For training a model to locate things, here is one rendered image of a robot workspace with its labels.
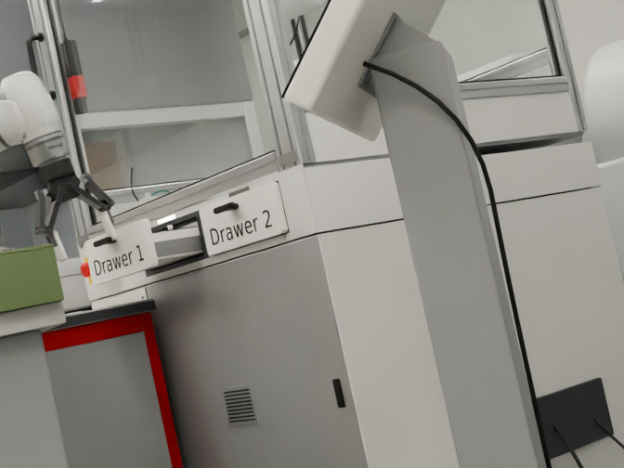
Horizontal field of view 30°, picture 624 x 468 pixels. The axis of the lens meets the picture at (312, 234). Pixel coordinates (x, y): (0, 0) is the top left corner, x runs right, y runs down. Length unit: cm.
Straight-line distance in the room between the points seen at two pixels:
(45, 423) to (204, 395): 74
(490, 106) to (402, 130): 98
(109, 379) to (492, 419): 123
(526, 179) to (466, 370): 108
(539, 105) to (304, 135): 76
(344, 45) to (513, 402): 60
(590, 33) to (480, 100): 310
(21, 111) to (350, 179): 74
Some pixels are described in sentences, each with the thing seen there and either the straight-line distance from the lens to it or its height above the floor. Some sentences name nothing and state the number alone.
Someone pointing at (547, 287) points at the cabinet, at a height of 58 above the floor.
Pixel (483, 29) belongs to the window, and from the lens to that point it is 290.
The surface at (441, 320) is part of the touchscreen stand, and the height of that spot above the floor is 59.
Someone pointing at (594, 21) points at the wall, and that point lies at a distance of 585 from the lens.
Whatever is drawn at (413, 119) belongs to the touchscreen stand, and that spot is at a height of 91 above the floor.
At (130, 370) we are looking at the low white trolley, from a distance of 285.
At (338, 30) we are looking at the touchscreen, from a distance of 171.
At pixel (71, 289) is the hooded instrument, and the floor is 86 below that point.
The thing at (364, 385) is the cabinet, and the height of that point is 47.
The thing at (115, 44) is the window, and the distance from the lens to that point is 300.
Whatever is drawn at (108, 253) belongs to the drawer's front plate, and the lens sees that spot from 278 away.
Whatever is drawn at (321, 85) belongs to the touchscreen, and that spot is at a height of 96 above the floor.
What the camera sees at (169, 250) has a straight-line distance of 267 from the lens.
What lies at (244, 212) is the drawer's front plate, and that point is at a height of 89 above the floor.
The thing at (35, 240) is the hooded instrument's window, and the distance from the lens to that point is 358.
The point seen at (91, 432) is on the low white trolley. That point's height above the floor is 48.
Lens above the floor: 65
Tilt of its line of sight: 4 degrees up
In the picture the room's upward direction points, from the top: 12 degrees counter-clockwise
